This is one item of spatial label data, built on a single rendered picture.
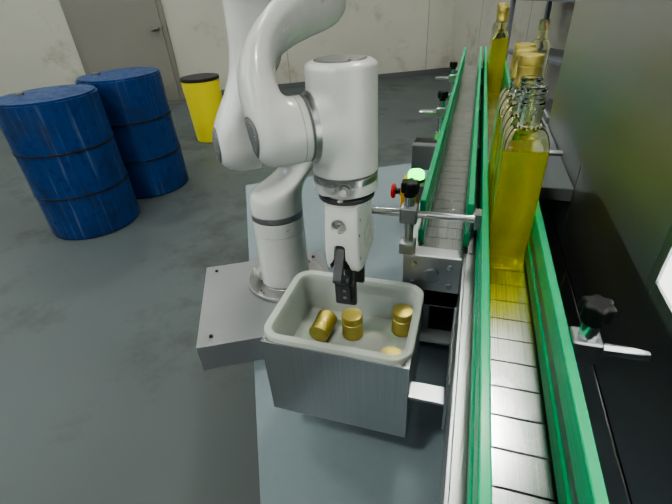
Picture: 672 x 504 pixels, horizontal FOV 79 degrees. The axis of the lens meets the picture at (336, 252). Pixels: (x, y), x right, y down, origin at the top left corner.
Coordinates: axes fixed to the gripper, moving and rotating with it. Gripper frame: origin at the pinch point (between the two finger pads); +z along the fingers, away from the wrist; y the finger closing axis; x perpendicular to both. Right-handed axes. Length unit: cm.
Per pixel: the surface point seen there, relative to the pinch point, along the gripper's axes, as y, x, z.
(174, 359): 59, 103, 105
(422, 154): 76, -5, 7
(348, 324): -1.7, 0.2, 7.3
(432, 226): 19.1, -11.1, -0.1
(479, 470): -30.9, -17.1, -8.7
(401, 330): 0.7, -8.0, 9.3
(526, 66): 20.7, -22.4, -27.0
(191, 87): 354, 257, 45
